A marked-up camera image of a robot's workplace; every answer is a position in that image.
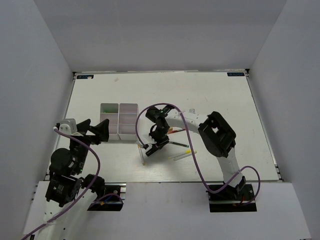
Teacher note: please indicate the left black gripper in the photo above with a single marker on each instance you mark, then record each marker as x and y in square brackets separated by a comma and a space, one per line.
[101, 129]

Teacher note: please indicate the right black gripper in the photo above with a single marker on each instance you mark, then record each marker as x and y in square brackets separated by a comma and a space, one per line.
[161, 143]

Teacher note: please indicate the pink black highlighter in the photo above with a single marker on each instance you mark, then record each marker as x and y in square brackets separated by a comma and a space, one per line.
[151, 150]

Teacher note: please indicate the white marker orange caps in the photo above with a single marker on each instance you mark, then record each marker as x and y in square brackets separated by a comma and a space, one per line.
[141, 155]

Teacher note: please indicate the white marker pale cap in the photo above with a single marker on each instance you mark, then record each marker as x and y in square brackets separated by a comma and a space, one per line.
[182, 156]

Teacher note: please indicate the white marker yellow cap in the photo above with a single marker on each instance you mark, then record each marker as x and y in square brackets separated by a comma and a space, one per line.
[179, 154]

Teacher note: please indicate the green black highlighter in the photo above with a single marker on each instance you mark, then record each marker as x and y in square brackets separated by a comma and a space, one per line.
[110, 110]

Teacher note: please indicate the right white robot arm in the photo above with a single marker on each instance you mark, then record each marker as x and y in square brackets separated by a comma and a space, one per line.
[217, 135]

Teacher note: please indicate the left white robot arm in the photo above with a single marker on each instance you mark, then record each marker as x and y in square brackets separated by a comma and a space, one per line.
[66, 188]

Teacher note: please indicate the green ink gel pen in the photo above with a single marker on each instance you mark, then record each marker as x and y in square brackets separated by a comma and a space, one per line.
[179, 144]

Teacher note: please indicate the red ink gel pen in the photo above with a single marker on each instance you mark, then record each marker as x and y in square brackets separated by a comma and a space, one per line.
[175, 131]

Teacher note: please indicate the left white organizer bin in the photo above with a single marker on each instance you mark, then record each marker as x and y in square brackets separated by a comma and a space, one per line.
[114, 120]

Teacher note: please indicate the white organizer bin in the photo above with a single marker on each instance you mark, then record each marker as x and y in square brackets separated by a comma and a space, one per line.
[127, 117]
[114, 120]

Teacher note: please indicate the right white organizer bin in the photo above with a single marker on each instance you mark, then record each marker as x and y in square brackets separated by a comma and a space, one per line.
[127, 117]

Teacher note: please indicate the left blue table label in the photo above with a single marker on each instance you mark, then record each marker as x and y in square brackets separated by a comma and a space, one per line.
[85, 77]

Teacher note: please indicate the blue table label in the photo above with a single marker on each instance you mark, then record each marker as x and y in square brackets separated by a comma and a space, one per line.
[85, 77]
[235, 74]

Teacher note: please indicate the right blue table label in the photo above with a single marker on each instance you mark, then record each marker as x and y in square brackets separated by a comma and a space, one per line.
[235, 74]

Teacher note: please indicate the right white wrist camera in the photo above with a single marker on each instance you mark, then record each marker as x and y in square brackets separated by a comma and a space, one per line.
[145, 141]

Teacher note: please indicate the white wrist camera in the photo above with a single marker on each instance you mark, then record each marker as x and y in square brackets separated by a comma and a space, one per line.
[145, 141]
[67, 126]

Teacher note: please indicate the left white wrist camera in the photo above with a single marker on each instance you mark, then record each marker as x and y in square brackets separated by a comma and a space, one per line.
[67, 126]

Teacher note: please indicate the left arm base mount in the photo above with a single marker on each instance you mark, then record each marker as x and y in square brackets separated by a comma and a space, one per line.
[110, 198]

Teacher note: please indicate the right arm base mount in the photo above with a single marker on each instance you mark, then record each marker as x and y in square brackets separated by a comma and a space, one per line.
[224, 202]

